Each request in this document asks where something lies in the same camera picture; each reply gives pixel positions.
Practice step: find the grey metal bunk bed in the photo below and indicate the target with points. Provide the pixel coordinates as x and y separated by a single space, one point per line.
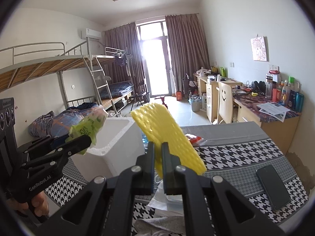
37 65

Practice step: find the houndstooth table cloth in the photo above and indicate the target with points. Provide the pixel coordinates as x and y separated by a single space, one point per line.
233 157

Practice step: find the wooden chair with smiley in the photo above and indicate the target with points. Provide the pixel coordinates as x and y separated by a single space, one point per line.
225 98

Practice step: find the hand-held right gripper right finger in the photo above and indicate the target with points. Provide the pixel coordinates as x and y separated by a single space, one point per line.
169 174

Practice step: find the green paper bag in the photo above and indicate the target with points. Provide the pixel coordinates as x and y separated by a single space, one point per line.
224 71

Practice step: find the white wall socket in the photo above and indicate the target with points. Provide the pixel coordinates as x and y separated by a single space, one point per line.
273 67

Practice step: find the orange bag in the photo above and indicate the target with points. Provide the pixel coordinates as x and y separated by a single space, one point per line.
179 95

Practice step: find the printed paper sheets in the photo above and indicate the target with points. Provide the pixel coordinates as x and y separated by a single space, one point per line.
273 110

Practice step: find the light wooden desk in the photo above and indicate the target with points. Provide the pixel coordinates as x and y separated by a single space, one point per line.
211 95

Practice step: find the red snack packet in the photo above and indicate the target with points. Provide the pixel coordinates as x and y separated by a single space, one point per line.
192 137

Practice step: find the grey bucket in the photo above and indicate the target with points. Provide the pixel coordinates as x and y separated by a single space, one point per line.
195 104

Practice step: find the grey cloth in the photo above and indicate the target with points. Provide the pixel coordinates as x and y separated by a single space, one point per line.
152 226

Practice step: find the white tissue paper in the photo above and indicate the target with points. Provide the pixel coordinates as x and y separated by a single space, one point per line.
162 201

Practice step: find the brown curtain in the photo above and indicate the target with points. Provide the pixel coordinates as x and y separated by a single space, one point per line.
187 49
123 34

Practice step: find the green tissue packet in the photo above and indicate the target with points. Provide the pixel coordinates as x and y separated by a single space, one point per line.
86 125

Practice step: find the row of toiletry bottles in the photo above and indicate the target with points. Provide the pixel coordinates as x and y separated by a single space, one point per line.
285 93

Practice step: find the white air conditioner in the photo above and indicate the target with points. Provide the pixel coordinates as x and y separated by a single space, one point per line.
91 33

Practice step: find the black folding chair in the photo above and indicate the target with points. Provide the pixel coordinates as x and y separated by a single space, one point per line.
141 87

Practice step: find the yellow foam fruit net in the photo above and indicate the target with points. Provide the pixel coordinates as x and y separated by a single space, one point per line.
162 127

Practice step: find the blue checked quilt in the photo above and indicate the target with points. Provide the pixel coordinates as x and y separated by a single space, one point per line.
66 120

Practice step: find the black smartphone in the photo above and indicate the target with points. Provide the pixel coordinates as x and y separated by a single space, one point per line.
273 186

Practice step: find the metal bunk bed blue mattress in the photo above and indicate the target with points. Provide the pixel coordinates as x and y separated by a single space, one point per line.
120 88

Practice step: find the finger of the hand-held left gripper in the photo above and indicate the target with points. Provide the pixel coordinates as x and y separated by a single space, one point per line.
76 143
44 141

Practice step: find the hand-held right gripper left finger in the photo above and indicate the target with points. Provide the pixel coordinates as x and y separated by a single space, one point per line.
145 172

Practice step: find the wooden desk with patterned cover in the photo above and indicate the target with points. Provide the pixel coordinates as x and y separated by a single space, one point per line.
256 100

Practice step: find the person's left hand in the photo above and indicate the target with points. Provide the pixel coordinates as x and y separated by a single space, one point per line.
40 205

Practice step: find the white foam box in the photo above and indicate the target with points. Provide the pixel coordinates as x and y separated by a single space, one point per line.
118 147

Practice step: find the black headphones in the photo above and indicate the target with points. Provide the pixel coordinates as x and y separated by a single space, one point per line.
258 86

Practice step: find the glass balcony door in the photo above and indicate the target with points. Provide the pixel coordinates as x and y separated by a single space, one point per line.
155 61

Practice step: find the red ride-on toy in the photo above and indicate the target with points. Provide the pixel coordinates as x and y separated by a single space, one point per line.
162 98

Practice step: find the wall poster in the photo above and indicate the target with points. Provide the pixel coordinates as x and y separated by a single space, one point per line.
259 48

